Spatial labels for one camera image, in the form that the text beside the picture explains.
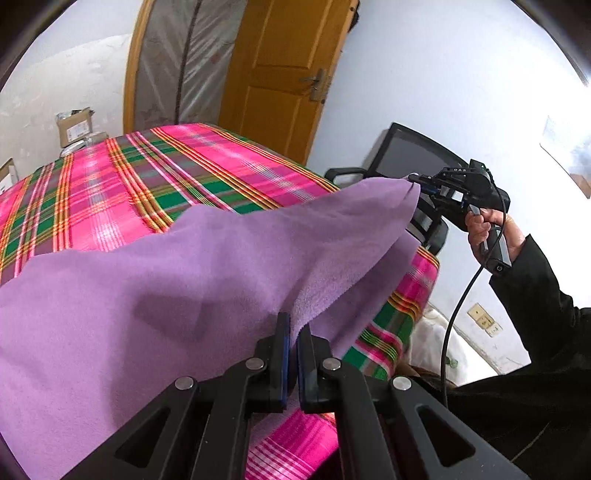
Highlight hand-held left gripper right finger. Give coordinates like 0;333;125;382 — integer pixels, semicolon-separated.
297;324;532;480

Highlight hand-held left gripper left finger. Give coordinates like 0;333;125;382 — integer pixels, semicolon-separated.
60;311;293;480

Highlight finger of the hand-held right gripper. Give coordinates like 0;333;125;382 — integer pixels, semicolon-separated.
407;172;443;195

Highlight purple fleece pants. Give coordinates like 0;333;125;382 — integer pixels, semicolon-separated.
0;176;422;480

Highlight person's right hand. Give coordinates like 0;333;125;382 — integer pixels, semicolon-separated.
464;208;528;260

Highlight black mesh office chair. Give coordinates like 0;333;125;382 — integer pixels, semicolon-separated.
322;121;472;256

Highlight metal door lock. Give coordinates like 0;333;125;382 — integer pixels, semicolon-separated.
298;68;333;101

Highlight white plastic bag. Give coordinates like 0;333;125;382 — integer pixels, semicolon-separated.
410;306;496;387

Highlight wooden door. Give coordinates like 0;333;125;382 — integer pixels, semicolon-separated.
217;0;362;165

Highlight pink plaid blanket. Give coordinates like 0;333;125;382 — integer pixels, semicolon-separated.
0;122;440;480

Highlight clear plastic door curtain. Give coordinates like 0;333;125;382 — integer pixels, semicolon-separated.
134;0;246;133

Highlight grey parcel bag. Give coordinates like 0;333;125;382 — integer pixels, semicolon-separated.
59;130;112;158

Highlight open brown cardboard box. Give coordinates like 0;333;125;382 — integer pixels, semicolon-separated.
54;106;96;149

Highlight small white box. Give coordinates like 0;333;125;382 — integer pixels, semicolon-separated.
0;157;20;195

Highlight wall picture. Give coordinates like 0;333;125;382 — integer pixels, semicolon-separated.
539;114;591;200

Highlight wall socket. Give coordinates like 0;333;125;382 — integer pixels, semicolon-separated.
466;301;505;341

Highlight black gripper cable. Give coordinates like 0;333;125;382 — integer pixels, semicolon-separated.
440;231;500;408

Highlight wooden door frame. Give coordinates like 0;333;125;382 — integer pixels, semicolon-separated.
121;0;156;136

